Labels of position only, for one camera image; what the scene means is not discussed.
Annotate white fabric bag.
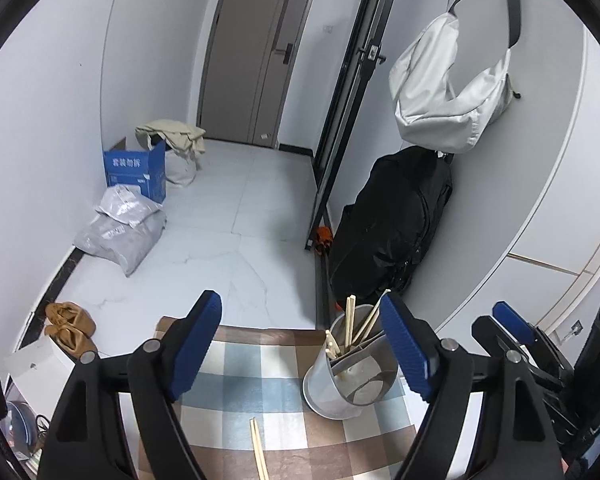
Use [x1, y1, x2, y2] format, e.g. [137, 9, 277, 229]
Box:
[164, 145, 201, 188]

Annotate white plastic utensil holder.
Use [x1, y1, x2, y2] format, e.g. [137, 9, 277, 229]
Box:
[302, 304, 400, 420]

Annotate wooden chopstick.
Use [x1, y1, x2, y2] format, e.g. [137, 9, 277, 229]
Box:
[250, 419, 264, 480]
[253, 417, 272, 480]

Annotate black framed sliding door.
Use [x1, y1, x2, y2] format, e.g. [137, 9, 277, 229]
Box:
[305, 0, 406, 252]

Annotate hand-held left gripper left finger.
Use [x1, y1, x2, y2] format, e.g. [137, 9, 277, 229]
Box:
[39, 290, 223, 480]

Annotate grey door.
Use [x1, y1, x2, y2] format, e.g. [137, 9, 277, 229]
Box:
[196, 0, 324, 150]

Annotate white cabinet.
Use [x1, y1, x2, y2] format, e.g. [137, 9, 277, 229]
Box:
[445, 0, 600, 333]

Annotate checkered tablecloth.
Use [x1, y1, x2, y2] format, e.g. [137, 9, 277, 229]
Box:
[117, 316, 486, 480]

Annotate white cardboard box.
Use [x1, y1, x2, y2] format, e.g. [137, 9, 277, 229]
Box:
[2, 342, 77, 413]

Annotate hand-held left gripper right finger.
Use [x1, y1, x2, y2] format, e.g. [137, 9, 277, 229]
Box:
[380, 292, 566, 480]

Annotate grey shoulder bag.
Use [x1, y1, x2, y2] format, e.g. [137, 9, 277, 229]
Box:
[389, 0, 523, 154]

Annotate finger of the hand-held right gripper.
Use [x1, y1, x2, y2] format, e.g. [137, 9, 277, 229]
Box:
[471, 316, 566, 397]
[492, 301, 577, 388]

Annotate blue round dish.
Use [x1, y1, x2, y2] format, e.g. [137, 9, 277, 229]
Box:
[7, 400, 37, 450]

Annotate bundle of wooden chopsticks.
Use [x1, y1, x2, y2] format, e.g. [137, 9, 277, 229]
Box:
[325, 289, 392, 361]

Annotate blue cardboard box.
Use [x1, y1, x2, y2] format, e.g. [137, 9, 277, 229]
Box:
[103, 136, 168, 205]

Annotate beige cloth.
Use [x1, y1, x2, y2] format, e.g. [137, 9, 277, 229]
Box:
[135, 119, 207, 156]

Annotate black backpack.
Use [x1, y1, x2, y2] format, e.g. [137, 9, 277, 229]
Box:
[327, 146, 453, 307]

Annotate large grey plastic parcel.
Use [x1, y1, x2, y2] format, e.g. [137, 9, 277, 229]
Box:
[74, 207, 167, 277]

